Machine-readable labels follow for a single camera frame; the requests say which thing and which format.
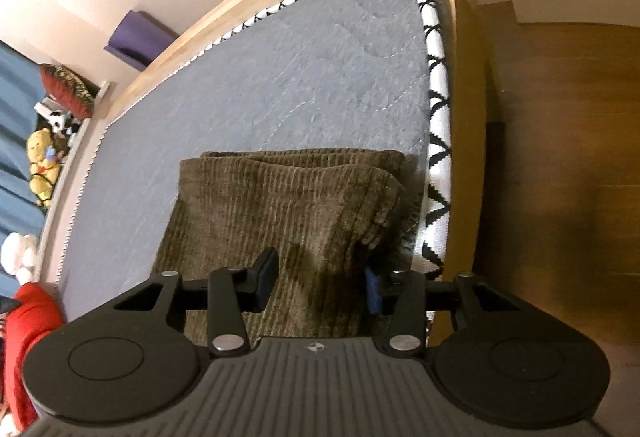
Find blue curtain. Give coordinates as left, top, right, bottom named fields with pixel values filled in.
left=0, top=44, right=44, bottom=239

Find red folded blanket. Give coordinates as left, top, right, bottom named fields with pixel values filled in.
left=3, top=282, right=64, bottom=433

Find wooden bed frame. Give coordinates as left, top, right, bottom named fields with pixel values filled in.
left=41, top=0, right=486, bottom=339

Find panda plush toy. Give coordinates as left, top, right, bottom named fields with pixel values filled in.
left=48, top=111, right=78, bottom=137

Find white plush toy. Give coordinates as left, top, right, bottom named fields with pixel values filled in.
left=1, top=232, right=37, bottom=285

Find dark red cushion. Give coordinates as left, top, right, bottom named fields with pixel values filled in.
left=38, top=63, right=100, bottom=119

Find brown corduroy pants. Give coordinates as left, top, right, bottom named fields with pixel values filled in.
left=152, top=148, right=420, bottom=339

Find yellow plush toy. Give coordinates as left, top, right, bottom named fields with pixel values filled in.
left=26, top=128, right=62, bottom=209

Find purple square wall item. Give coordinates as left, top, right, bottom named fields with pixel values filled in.
left=104, top=10, right=178, bottom=72

